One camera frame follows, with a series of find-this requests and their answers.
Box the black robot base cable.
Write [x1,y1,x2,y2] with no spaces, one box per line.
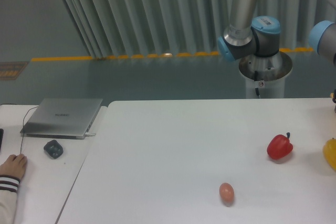
[253,70,262,99]

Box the black mouse cable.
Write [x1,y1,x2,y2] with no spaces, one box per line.
[19,105,40,156]

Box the person's hand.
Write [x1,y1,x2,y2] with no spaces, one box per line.
[1,154,27,180]

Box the yellow bell pepper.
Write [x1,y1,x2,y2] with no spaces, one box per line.
[322,138,336,170]

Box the striped cuff sleeve forearm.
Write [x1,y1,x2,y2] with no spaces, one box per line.
[1,175,20,223]

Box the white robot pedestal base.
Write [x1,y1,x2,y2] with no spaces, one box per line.
[238,51,292,99]

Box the white pleated curtain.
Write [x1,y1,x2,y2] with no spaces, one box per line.
[65,0,335,58]

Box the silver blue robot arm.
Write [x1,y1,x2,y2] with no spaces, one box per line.
[217,0,335,66]

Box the black keyboard edge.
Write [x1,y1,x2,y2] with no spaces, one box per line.
[0,129,4,151]

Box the black controller device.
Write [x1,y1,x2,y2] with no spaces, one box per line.
[44,140,64,159]

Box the red bell pepper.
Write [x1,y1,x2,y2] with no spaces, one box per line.
[267,132,293,160]

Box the silver closed laptop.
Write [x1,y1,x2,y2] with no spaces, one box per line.
[20,98,103,140]

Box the brown egg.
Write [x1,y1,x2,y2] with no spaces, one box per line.
[219,183,234,202]

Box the small black clamp object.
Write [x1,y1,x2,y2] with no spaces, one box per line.
[330,89,336,112]

